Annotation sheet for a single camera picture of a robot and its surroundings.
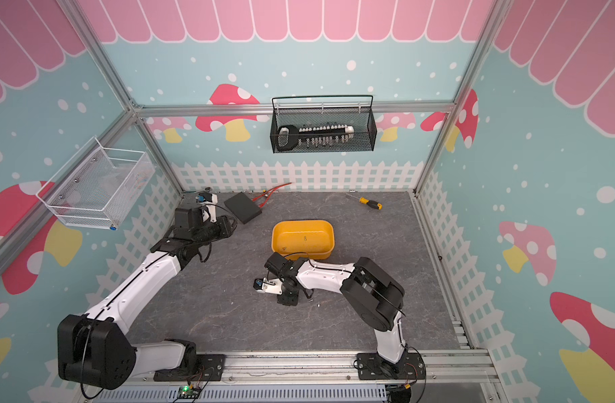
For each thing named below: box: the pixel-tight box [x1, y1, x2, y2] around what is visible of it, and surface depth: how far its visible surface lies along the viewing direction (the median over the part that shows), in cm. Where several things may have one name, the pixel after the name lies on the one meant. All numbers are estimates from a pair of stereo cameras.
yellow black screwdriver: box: [345, 192, 384, 211], surface depth 118 cm
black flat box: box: [223, 191, 263, 225], surface depth 116 cm
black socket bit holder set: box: [277, 124, 355, 152], surface depth 91 cm
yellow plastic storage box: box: [270, 219, 336, 261], surface depth 105 cm
